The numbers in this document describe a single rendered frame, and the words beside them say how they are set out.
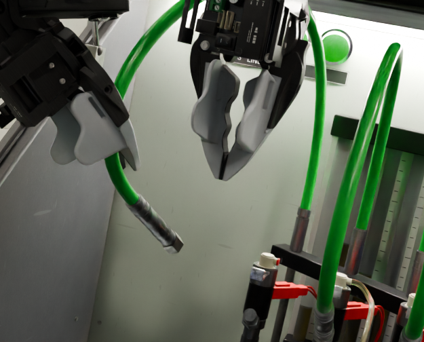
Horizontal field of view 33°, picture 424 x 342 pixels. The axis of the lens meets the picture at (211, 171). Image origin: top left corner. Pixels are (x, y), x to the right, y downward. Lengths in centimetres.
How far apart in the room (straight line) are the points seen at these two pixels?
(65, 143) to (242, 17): 25
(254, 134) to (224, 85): 5
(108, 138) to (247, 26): 20
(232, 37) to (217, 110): 8
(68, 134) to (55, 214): 32
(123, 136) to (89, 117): 3
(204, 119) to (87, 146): 13
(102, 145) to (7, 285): 34
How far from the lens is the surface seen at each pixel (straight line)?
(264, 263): 79
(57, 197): 98
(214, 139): 57
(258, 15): 50
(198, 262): 112
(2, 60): 62
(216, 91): 57
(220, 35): 52
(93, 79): 62
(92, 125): 64
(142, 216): 73
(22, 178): 89
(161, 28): 69
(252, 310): 78
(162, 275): 114
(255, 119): 55
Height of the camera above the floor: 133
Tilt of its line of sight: 9 degrees down
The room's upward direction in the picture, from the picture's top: 11 degrees clockwise
